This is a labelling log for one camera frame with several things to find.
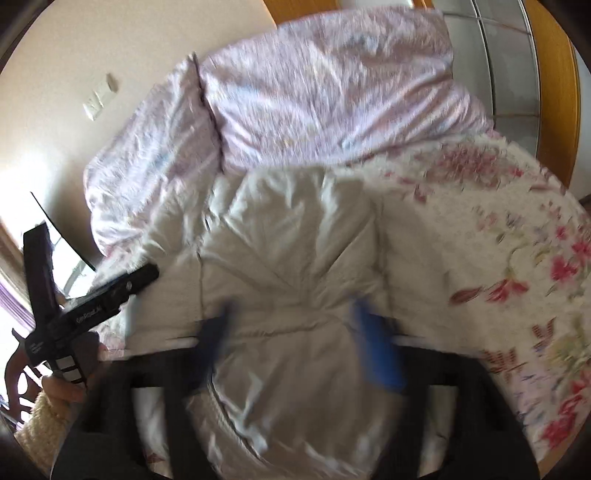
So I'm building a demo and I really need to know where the dark wooden chair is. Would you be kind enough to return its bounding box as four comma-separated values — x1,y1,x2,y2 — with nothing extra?
0,325,47,425

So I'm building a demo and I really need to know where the large white wall plate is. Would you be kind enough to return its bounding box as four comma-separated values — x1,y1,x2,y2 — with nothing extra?
82,90,112,121

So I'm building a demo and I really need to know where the pink crinkled pillow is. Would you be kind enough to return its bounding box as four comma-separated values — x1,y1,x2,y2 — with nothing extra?
198,8,497,174
83,53,229,259

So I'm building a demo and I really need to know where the white down jacket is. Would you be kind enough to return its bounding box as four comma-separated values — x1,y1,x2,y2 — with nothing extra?
99,166,444,480

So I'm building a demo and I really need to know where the dark framed screen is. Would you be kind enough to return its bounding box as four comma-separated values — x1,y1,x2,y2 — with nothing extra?
30,190,98,296

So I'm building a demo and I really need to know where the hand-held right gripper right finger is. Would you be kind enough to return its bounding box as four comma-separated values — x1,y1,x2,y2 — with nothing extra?
353,299,541,480

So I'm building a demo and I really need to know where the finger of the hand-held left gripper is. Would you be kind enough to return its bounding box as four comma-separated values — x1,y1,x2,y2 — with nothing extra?
23,222,61,333
60,263,160,330

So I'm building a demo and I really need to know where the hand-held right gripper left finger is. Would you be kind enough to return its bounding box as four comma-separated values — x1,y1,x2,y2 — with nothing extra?
60,300,241,480

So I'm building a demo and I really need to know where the wooden headboard with grey panels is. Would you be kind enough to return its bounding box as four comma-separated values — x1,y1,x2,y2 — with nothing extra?
263,0,583,204

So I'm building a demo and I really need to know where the person's left hand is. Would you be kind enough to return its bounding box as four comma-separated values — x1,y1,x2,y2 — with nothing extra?
41,335,105,409

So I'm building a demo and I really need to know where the floral bedspread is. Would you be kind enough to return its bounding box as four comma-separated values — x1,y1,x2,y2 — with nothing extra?
323,131,591,462

